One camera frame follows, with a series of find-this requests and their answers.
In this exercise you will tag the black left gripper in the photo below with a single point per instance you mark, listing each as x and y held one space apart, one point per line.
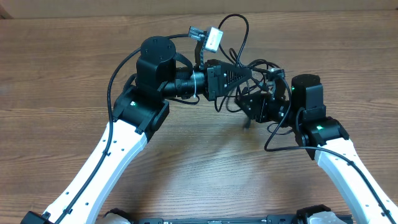
214 72

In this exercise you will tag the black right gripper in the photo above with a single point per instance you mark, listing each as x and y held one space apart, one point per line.
257 102

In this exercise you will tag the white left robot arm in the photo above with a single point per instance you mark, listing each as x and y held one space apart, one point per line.
138 112

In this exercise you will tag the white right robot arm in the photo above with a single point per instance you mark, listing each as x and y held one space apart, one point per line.
300 106

